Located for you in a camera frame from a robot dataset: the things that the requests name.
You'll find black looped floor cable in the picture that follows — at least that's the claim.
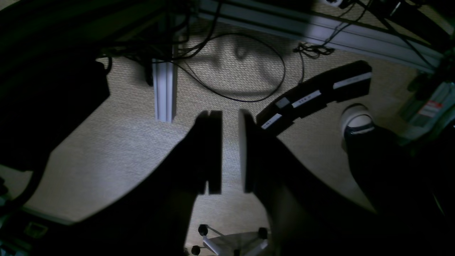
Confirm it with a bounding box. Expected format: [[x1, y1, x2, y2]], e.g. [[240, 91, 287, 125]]
[[171, 33, 287, 103]]

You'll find white sneaker shoe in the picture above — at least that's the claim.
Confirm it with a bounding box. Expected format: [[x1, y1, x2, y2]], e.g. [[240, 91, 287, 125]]
[[340, 103, 376, 139]]

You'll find aluminium table leg profile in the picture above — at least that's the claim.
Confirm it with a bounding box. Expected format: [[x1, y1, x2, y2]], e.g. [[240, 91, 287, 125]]
[[151, 59, 177, 123]]

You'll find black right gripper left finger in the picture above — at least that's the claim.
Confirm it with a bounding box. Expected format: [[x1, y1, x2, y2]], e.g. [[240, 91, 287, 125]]
[[149, 111, 223, 256]]

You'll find white office chair base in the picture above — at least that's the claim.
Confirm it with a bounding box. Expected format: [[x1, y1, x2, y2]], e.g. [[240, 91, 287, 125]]
[[191, 224, 269, 256]]

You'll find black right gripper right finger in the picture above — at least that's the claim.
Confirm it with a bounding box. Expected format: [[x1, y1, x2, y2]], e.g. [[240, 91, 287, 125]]
[[239, 109, 320, 256]]

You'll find black labelled power strip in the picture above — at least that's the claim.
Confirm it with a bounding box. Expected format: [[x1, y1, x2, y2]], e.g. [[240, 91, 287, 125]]
[[256, 60, 373, 135]]

